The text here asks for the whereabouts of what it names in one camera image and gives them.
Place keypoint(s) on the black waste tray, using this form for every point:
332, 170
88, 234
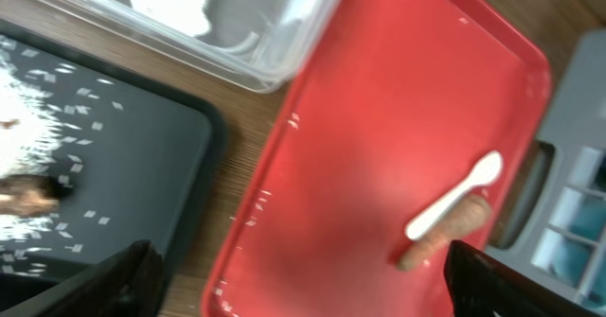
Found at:
149, 153

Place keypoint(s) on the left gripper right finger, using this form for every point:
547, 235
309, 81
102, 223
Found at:
481, 286

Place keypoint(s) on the clear plastic waste bin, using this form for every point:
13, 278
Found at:
256, 44

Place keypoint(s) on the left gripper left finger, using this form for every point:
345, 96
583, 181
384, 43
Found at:
128, 283

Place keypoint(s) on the white rice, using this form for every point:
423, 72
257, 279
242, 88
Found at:
48, 128

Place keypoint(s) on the white plastic spoon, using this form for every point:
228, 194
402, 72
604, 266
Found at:
484, 172

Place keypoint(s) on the small light blue bowl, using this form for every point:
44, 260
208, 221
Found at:
571, 259

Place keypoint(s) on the red serving tray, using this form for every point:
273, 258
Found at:
399, 100

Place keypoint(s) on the brown food scrap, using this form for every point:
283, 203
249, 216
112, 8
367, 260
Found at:
31, 195

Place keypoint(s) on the grey dishwasher rack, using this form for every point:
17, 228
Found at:
569, 168

